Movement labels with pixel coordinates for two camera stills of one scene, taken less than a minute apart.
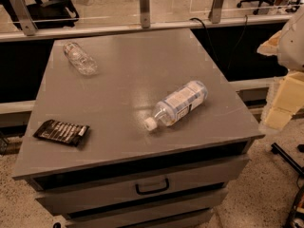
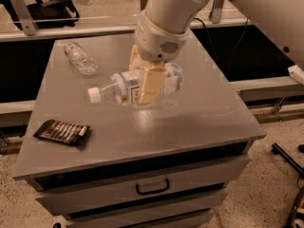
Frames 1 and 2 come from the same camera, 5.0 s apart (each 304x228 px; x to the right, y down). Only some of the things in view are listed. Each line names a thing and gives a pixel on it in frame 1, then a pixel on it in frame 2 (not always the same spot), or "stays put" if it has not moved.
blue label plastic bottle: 177,105 -> 125,86
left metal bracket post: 23,13 stays put
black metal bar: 276,149 stays put
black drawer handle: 139,192 stays put
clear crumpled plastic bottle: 80,58 stays put
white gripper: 293,47 -> 154,44
